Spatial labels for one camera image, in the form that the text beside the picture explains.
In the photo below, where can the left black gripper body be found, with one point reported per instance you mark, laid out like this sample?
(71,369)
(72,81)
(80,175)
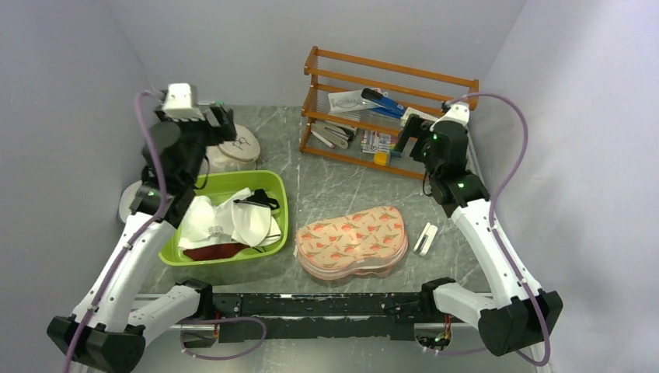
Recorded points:
(201,134)

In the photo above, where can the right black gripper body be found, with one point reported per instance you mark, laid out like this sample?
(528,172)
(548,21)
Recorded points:
(418,127)

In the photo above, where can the floral mesh laundry bag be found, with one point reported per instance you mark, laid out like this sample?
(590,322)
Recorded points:
(367,242)

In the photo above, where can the white black bra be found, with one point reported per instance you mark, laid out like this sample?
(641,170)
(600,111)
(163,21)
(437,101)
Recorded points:
(253,221)

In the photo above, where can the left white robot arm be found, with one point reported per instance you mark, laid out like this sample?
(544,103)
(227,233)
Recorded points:
(104,331)

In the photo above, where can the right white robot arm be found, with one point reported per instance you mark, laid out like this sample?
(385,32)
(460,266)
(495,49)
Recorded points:
(519,313)

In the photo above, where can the white green marker pen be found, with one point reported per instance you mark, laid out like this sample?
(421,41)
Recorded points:
(219,102)

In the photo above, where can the white staples box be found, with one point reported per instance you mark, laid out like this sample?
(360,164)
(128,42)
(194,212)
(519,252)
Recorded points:
(411,112)

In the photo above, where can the yellow grey tape dispenser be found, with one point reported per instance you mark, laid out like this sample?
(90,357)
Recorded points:
(381,158)

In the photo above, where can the blue stapler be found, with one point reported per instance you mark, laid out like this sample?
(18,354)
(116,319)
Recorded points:
(384,105)

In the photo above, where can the coloured marker pack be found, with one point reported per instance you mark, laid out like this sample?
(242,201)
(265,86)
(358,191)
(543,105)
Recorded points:
(373,142)

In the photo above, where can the green plastic basin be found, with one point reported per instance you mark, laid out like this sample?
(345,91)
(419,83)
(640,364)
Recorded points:
(219,187)

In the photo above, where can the white garment in basin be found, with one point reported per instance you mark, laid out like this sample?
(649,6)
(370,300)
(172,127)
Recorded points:
(208,224)

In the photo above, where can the orange wooden shelf rack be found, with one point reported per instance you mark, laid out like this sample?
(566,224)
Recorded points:
(367,112)

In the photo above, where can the small white rectangular block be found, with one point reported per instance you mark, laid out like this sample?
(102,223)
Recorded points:
(426,239)

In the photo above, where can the white plastic packet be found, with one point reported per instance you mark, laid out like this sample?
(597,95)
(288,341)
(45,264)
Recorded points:
(349,101)

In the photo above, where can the grey black stapler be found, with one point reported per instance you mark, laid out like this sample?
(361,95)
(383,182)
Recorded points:
(336,134)

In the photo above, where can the dark red garment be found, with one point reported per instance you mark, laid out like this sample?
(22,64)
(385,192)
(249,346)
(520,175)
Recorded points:
(215,252)

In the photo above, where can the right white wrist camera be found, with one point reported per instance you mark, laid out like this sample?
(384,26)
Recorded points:
(457,112)

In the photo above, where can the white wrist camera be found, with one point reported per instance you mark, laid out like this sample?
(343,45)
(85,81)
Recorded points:
(457,112)
(180,103)

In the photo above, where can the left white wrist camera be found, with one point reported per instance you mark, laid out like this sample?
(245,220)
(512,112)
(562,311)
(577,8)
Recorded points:
(180,103)

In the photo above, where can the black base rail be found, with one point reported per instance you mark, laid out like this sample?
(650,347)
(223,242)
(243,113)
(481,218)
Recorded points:
(238,317)

